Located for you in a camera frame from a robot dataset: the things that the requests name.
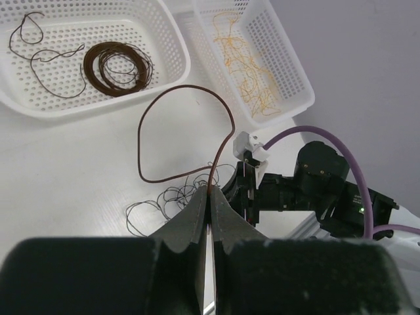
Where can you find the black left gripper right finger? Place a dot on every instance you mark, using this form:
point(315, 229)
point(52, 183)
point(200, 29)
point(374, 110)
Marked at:
point(255, 274)

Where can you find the white perforated basket middle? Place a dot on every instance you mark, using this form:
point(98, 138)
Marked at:
point(44, 43)

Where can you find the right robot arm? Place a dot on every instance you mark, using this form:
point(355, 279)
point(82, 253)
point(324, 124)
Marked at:
point(319, 185)

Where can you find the white perforated basket right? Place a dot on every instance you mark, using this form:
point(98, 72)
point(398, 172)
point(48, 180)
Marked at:
point(248, 60)

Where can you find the white perforated basket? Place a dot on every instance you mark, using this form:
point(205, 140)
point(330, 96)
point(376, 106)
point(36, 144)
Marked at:
point(44, 43)
point(248, 60)

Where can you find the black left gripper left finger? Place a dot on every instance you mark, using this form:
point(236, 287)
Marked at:
point(159, 274)

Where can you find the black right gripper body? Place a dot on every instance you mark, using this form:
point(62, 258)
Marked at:
point(239, 191)

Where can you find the aluminium mounting rail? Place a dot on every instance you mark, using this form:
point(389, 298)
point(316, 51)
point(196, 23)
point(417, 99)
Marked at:
point(309, 228)

